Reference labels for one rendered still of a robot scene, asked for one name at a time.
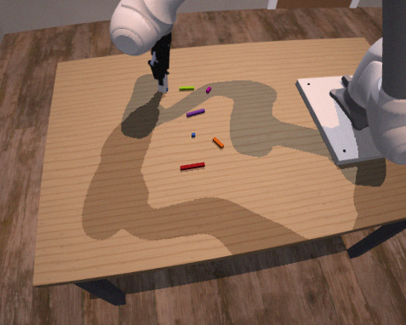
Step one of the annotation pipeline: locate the orange rod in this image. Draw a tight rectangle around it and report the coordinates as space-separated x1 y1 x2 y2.
213 137 224 149

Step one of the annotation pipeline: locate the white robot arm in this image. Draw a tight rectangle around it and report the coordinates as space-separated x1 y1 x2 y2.
110 0 406 165

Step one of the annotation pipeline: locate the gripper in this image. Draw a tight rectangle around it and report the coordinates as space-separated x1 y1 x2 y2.
148 32 172 93

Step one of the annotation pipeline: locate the red rod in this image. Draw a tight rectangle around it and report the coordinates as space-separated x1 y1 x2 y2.
180 162 205 171

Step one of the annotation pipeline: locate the purple rod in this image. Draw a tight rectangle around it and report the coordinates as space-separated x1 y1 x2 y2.
186 108 205 117

